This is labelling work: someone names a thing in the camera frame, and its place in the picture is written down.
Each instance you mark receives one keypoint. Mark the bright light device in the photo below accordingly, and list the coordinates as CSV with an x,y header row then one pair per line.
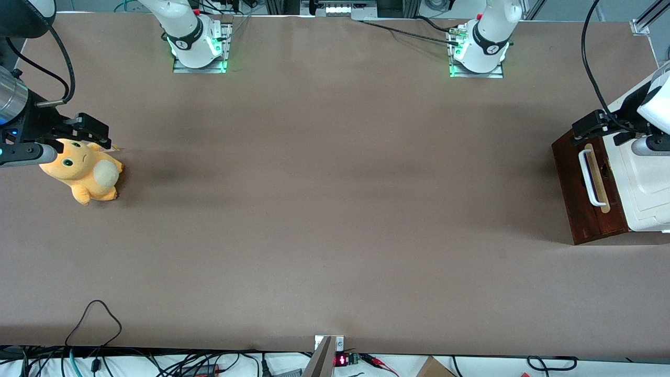
x,y
337,9

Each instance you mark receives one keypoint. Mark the red digit display module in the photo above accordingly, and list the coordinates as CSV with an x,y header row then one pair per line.
x,y
341,360

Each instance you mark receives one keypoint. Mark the silver mounting bracket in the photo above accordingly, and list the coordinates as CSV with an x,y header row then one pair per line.
x,y
340,344

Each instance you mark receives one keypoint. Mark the brown cardboard box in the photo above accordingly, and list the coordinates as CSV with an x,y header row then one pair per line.
x,y
434,369

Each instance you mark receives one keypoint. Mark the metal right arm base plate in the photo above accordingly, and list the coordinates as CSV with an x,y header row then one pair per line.
x,y
199,69

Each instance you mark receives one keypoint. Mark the red clip leads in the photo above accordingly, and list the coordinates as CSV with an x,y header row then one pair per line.
x,y
374,360

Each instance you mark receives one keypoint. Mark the dark wooden drawer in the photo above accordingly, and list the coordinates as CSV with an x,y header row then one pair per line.
x,y
568,178

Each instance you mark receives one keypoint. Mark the grey camera post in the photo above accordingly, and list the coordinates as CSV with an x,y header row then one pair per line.
x,y
320,361

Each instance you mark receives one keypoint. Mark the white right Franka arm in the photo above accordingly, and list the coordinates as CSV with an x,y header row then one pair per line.
x,y
183,21

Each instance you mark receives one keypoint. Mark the aluminium frame profile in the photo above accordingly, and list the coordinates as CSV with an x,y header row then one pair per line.
x,y
639,26

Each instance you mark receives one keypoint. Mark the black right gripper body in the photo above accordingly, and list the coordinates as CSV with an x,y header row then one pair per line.
x,y
36,122

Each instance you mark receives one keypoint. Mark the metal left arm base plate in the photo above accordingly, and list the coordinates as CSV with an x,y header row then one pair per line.
x,y
476,75

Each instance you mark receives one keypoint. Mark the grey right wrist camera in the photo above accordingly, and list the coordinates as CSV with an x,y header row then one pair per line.
x,y
26,153

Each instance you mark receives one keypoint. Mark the plush toy paper tag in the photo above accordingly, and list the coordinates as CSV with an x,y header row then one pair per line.
x,y
114,148

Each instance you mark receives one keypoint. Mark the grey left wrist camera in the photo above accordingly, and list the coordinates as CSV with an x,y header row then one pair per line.
x,y
651,145

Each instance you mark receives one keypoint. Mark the orange plush toy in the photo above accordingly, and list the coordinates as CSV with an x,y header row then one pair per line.
x,y
84,178

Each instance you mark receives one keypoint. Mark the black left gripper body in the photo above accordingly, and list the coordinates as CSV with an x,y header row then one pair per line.
x,y
629,104

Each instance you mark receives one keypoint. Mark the white drawer cabinet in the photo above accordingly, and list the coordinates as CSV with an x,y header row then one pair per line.
x,y
649,193

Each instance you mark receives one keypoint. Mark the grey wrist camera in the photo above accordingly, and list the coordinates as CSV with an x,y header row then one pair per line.
x,y
26,153
651,145

